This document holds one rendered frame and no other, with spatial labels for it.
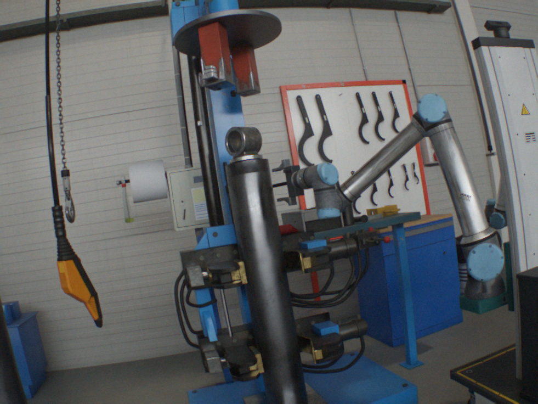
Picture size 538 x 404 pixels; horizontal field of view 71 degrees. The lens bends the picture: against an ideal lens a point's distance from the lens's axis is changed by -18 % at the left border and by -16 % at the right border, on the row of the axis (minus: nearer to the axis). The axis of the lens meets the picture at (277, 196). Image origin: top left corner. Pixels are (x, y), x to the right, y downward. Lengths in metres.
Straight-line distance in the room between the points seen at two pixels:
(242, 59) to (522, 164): 1.54
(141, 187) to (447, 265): 2.43
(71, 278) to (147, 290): 2.59
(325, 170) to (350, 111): 2.94
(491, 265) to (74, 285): 1.51
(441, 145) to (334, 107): 3.00
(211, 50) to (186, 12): 0.65
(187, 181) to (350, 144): 2.10
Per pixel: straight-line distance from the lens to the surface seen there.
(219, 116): 2.63
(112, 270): 4.18
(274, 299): 2.14
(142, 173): 2.95
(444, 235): 3.67
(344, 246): 2.40
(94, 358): 4.38
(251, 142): 2.17
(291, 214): 2.61
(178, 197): 2.96
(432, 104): 1.68
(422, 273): 3.56
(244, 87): 2.42
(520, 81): 1.97
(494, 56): 1.90
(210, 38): 2.14
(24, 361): 3.77
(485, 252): 1.66
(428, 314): 3.66
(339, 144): 4.52
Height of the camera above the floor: 1.24
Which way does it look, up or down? 1 degrees up
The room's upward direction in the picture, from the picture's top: 9 degrees counter-clockwise
